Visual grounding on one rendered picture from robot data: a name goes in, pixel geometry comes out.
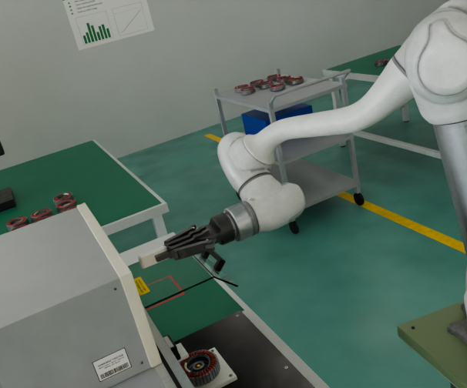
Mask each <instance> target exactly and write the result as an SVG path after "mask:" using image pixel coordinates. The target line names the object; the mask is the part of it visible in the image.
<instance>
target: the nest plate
mask: <svg viewBox="0 0 467 388"><path fill-rule="evenodd" d="M209 351H212V352H214V353H215V354H216V355H217V358H218V360H219V363H220V372H219V374H218V375H217V376H216V378H215V379H213V381H210V383H207V384H206V385H205V384H204V385H203V386H195V388H221V387H223V386H226V385H227V384H229V383H232V382H233V381H235V380H237V376H236V375H235V373H234V372H233V370H232V369H231V368H230V367H229V366H228V365H227V363H226V362H225V360H224V359H223V357H222V356H221V355H220V354H219V353H218V352H217V350H216V349H215V347H214V348H212V349H210V350H209Z"/></svg>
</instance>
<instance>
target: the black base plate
mask: <svg viewBox="0 0 467 388"><path fill-rule="evenodd" d="M174 343H175V345H176V344H178V343H181V344H182V345H183V347H184V349H185V350H186V351H187V353H188V354H189V353H192V352H194V351H197V350H210V349H212V348H214V347H215V349H216V350H217V352H218V353H219V354H220V355H221V356H222V357H223V359H224V360H225V362H226V363H227V365H228V366H229V367H230V368H231V369H232V370H233V372H234V373H235V375H236V376H237V380H235V381H233V382H232V383H229V384H227V385H226V386H223V387H221V388H315V387H314V386H313V385H312V384H311V383H310V382H309V381H308V380H307V379H306V378H305V377H304V376H303V375H302V374H301V373H300V372H299V371H298V370H297V368H296V367H295V366H294V365H293V364H292V363H291V362H290V361H289V360H288V359H287V358H286V357H285V356H284V355H283V354H282V353H281V352H280V351H279V350H278V349H277V347H276V346H275V345H274V344H273V343H272V342H271V341H270V340H269V339H268V338H267V337H266V336H265V335H264V334H263V333H262V332H261V331H260V330H259V329H258V328H257V327H256V326H255V325H254V324H253V323H252V322H251V321H250V320H249V319H248V318H247V317H246V316H245V315H244V314H243V313H242V312H241V311H238V312H236V313H234V314H231V315H229V316H227V317H225V318H223V319H221V320H219V321H217V322H215V323H212V324H210V325H209V326H206V327H204V328H202V329H200V330H198V331H196V332H194V333H191V334H190V335H188V336H185V337H184V338H182V339H179V340H177V341H175V342H174Z"/></svg>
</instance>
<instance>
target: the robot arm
mask: <svg viewBox="0 0 467 388"><path fill-rule="evenodd" d="M413 98H415V101H416V103H417V106H418V109H419V111H420V113H421V115H422V117H423V118H424V119H425V120H426V121H427V122H429V123H431V124H433V128H434V131H435V137H436V139H437V143H438V148H439V151H440V155H441V158H442V164H443V167H444V170H445V175H446V179H447V182H448V185H449V191H450V194H451V197H452V202H453V206H454V209H455V214H456V218H457V221H458V224H459V229H460V233H461V236H462V241H463V245H464V248H465V254H466V257H467V0H450V1H448V2H446V3H445V4H443V5H441V6H440V7H439V8H438V9H437V10H435V11H434V12H433V13H432V14H430V15H429V16H427V17H426V18H424V19H423V20H422V21H421V22H420V23H419V24H418V25H417V26H416V27H415V28H414V30H413V31H412V33H411V34H410V36H409V37H408V38H407V39H406V40H405V42H404V43H403V45H402V46H401V48H400V49H399V50H398V51H397V52H396V53H395V55H394V56H393V57H392V58H391V60H390V61H389V63H388V64H387V65H386V67H385V69H384V70H383V72H382V73H381V74H380V75H379V77H378V79H377V80H376V81H375V83H374V85H373V86H372V87H371V88H370V89H369V91H368V92H367V93H366V94H365V95H364V96H363V97H362V98H361V99H360V100H358V101H357V102H356V103H354V104H352V105H349V106H346V107H344V108H340V109H333V110H328V111H323V112H316V113H311V114H307V115H298V116H294V117H290V118H286V119H281V120H278V121H276V122H274V123H272V124H270V125H269V126H267V127H266V128H264V129H263V130H261V131H260V132H259V133H257V134H256V135H246V134H244V133H241V132H232V133H229V134H227V135H225V136H224V137H223V138H222V139H221V140H220V143H219V145H218V148H217V154H218V158H219V161H220V164H221V167H222V169H223V171H224V173H225V175H226V177H227V179H228V180H229V182H230V184H231V185H232V186H233V188H234V189H235V190H236V191H237V193H238V194H239V196H240V198H241V200H242V202H239V203H238V204H236V205H233V206H230V207H228V208H226V209H225V210H224V211H223V212H222V213H221V214H218V215H215V216H213V217H211V218H210V223H209V224H208V225H205V226H201V227H196V225H195V224H193V225H191V226H190V227H189V228H187V229H185V230H183V231H182V232H179V233H178V234H176V235H175V236H172V237H170V238H168V239H167V240H165V241H164V245H163V246H161V247H160V248H157V249H154V250H152V251H149V252H147V253H144V254H142V255H140V256H138V260H139V264H140V266H141V268H142V269H145V268H147V267H149V266H152V265H154V264H157V263H159V262H162V261H163V260H166V259H169V258H171V259H172V258H174V259H175V260H179V259H183V258H187V257H189V256H194V255H196V254H200V253H204V252H209V251H214V250H215V247H214V244H216V243H219V244H220V245H225V244H227V243H230V242H232V241H234V240H236V241H238V242H239V241H241V240H243V239H246V238H248V237H251V236H255V235H256V234H258V233H260V232H270V231H272V230H275V229H278V228H280V227H282V226H284V225H286V224H288V223H289V222H291V221H293V220H294V219H296V218H297V217H298V216H300V215H301V213H302V212H303V211H304V208H305V206H306V200H305V197H304V193H303V191H302V189H301V187H300V186H299V185H296V184H293V183H289V182H284V183H279V182H278V181H277V180H276V179H275V178H274V177H273V176H272V175H271V173H270V171H271V169H272V165H273V163H274V161H275V156H274V151H275V149H276V148H277V147H278V146H279V145H280V144H281V143H282V142H284V141H286V140H288V139H299V138H308V137H317V136H326V135H341V134H348V133H352V132H357V131H360V130H362V129H366V128H368V127H370V126H372V125H374V124H376V123H377V122H380V121H381V120H382V119H384V118H385V117H387V116H388V115H390V114H391V113H393V112H394V111H395V110H397V109H398V108H400V107H401V106H403V105H404V104H405V103H407V102H408V101H410V100H412V99H413ZM461 309H462V311H463V312H464V314H465V315H467V269H466V277H465V295H464V303H462V305H461ZM448 332H449V333H451V334H453V335H455V336H457V337H458V338H459V339H460V340H462V341H463V342H464V343H465V344H467V317H466V319H465V320H463V321H460V322H454V323H450V324H448Z"/></svg>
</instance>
